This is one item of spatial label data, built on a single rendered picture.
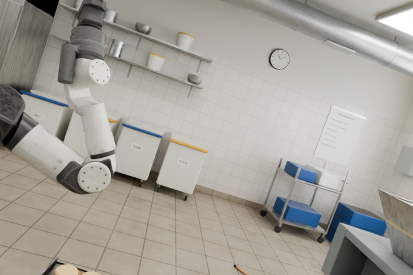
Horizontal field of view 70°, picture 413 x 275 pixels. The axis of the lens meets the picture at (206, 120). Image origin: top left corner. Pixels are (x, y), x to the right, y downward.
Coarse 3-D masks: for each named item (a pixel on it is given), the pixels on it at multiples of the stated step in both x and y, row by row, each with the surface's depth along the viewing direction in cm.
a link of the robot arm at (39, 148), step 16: (32, 144) 71; (48, 144) 72; (64, 144) 76; (32, 160) 71; (48, 160) 72; (64, 160) 73; (80, 160) 76; (48, 176) 74; (64, 176) 72; (80, 176) 73; (96, 176) 74; (80, 192) 73; (96, 192) 74
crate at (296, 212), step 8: (280, 200) 440; (280, 208) 434; (288, 208) 417; (296, 208) 420; (304, 208) 435; (288, 216) 418; (296, 216) 421; (304, 216) 424; (312, 216) 427; (320, 216) 431; (304, 224) 427; (312, 224) 429
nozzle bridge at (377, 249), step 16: (336, 240) 88; (352, 240) 81; (368, 240) 81; (384, 240) 86; (336, 256) 85; (352, 256) 85; (368, 256) 73; (384, 256) 72; (336, 272) 86; (352, 272) 86; (368, 272) 83; (384, 272) 67; (400, 272) 64
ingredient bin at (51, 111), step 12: (24, 96) 367; (36, 96) 366; (48, 96) 396; (60, 96) 421; (36, 108) 371; (48, 108) 373; (60, 108) 375; (36, 120) 372; (48, 120) 374; (60, 120) 381; (60, 132) 399
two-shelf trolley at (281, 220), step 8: (280, 160) 453; (280, 168) 454; (288, 176) 419; (296, 176) 403; (272, 184) 455; (312, 184) 410; (344, 184) 422; (336, 192) 420; (288, 200) 405; (312, 200) 475; (264, 208) 456; (272, 208) 452; (336, 208) 424; (280, 216) 408; (280, 224) 408; (288, 224) 410; (296, 224) 415; (328, 224) 426; (320, 232) 424; (320, 240) 427
